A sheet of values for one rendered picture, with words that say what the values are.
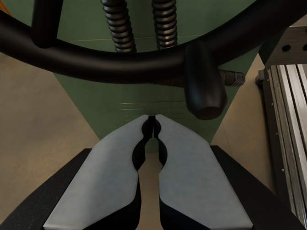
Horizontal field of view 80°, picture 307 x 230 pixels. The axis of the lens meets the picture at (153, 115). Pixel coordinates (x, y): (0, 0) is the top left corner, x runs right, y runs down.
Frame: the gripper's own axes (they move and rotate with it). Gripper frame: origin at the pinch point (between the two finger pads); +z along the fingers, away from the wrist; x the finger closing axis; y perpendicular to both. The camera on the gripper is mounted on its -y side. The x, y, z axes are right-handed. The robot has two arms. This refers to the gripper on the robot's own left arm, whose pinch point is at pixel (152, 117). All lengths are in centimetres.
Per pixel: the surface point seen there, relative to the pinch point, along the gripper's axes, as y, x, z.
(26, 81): 25, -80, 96
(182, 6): -7.4, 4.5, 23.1
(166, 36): -4.1, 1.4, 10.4
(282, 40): -1.7, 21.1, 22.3
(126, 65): -2.6, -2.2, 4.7
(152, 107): 16.7, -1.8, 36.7
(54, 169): 51, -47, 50
